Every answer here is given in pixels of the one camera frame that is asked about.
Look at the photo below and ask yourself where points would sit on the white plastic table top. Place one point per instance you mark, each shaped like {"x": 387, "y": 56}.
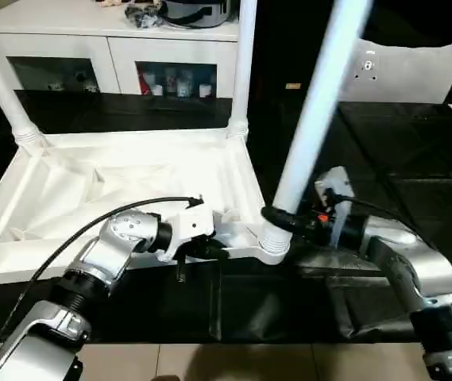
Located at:
{"x": 114, "y": 182}

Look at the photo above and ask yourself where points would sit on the white plastic table leg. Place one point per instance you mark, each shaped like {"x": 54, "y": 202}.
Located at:
{"x": 321, "y": 103}
{"x": 3, "y": 87}
{"x": 243, "y": 63}

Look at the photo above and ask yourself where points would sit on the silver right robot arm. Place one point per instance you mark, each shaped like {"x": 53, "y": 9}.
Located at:
{"x": 416, "y": 270}

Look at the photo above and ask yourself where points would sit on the black work mat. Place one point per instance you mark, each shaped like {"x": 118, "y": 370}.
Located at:
{"x": 416, "y": 175}

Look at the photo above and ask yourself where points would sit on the small yellow tag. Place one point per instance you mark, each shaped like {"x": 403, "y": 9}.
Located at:
{"x": 293, "y": 86}

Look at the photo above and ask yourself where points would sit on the grey pillow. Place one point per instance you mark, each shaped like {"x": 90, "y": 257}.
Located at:
{"x": 404, "y": 71}

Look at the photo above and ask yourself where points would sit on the grey black bag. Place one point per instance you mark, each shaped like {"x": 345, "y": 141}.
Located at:
{"x": 182, "y": 11}

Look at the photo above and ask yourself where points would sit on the white cabinet with glass doors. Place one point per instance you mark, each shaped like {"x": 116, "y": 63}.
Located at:
{"x": 75, "y": 44}

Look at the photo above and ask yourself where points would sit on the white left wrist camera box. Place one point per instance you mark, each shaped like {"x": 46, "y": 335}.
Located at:
{"x": 186, "y": 226}

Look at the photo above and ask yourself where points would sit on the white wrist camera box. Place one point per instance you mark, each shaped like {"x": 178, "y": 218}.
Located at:
{"x": 186, "y": 226}
{"x": 333, "y": 190}

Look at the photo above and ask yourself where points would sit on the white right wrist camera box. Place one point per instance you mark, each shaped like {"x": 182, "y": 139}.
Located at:
{"x": 333, "y": 190}

